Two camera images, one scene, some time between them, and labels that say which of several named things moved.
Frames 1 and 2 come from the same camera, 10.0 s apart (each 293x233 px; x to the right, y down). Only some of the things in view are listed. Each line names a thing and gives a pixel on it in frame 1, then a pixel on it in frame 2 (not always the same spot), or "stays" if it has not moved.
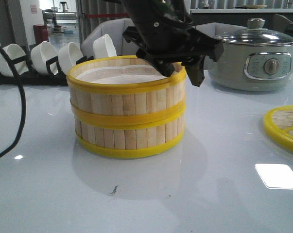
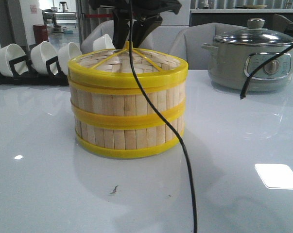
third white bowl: [68, 55] stays
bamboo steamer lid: [284, 125] → [111, 70]
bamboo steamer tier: [130, 139] stays
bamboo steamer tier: [126, 91] stays
